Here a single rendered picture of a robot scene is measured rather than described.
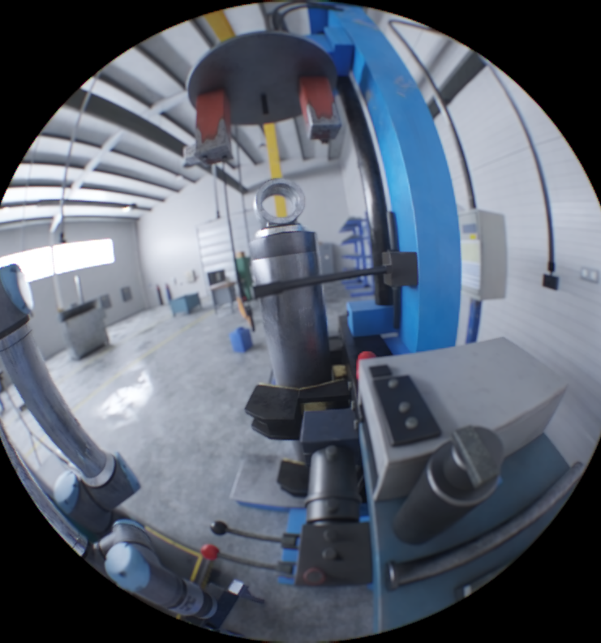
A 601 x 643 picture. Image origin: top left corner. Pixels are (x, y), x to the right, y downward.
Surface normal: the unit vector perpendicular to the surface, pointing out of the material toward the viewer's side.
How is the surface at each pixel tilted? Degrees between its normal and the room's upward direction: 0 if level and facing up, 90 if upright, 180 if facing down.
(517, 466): 0
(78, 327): 90
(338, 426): 0
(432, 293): 90
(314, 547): 0
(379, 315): 90
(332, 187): 90
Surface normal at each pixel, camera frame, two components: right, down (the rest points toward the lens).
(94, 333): 0.97, -0.07
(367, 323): -0.10, 0.32
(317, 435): -0.14, -0.94
